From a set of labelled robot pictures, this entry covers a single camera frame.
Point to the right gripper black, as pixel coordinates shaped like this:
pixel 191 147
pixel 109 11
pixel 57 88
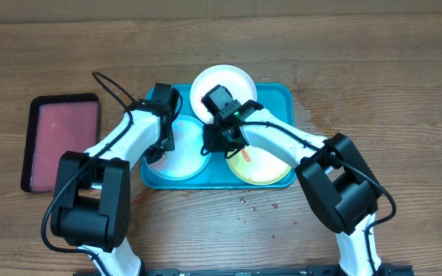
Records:
pixel 212 134

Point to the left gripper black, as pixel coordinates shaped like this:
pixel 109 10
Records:
pixel 166 146

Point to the green and orange sponge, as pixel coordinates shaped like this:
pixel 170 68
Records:
pixel 159 164

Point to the light blue plate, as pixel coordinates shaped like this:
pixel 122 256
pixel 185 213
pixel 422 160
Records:
pixel 185 161

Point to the white plate with red streaks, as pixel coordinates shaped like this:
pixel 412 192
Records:
pixel 234 79

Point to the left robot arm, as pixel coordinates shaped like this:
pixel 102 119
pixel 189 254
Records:
pixel 91 205

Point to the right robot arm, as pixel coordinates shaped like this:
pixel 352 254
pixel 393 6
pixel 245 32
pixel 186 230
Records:
pixel 338 184

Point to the teal plastic serving tray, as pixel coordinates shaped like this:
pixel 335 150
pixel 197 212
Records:
pixel 217 174

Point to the black tray with red liquid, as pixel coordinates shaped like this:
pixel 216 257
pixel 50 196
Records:
pixel 57 124

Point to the yellow plate with green rim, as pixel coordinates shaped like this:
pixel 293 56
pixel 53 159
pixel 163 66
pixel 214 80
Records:
pixel 257 166

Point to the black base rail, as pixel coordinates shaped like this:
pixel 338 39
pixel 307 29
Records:
pixel 313 270

